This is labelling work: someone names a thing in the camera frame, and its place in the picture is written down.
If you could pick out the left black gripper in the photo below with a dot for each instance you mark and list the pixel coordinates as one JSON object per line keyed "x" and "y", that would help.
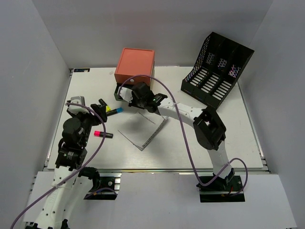
{"x": 100, "y": 110}

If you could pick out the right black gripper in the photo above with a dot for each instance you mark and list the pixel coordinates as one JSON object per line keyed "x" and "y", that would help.
{"x": 133, "y": 102}

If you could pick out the black blue highlighter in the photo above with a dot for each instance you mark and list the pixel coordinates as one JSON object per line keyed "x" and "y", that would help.
{"x": 114, "y": 111}

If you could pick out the yellow bottom drawer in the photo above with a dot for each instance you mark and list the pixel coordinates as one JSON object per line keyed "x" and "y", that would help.
{"x": 152, "y": 79}

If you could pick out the black pink highlighter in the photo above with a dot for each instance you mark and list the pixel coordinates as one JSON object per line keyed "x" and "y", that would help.
{"x": 103, "y": 134}

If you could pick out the green drawer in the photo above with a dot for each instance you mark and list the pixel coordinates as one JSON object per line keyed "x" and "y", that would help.
{"x": 116, "y": 96}

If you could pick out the white safety instructions booklet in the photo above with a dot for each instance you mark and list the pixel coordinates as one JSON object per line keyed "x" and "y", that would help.
{"x": 142, "y": 127}

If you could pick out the orange top drawer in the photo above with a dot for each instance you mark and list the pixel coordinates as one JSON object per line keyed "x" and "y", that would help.
{"x": 135, "y": 62}

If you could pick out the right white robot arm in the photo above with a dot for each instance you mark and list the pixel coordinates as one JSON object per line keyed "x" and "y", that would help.
{"x": 208, "y": 127}

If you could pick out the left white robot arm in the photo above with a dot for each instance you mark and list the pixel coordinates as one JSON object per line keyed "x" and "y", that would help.
{"x": 72, "y": 178}

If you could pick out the black label sticker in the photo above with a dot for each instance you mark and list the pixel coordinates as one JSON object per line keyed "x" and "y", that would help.
{"x": 81, "y": 70}

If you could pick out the black file organizer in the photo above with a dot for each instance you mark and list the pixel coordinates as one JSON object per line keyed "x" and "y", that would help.
{"x": 217, "y": 69}

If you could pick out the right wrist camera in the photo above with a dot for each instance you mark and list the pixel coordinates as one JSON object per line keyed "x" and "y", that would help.
{"x": 125, "y": 94}

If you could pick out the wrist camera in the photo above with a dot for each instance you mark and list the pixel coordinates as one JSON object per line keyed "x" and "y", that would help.
{"x": 77, "y": 105}
{"x": 125, "y": 94}

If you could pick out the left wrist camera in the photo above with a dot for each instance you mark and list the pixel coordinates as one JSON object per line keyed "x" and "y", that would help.
{"x": 77, "y": 105}

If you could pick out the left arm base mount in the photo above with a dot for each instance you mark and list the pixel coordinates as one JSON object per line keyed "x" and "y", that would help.
{"x": 102, "y": 187}

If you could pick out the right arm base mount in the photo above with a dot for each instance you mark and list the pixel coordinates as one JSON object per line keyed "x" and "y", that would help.
{"x": 218, "y": 192}

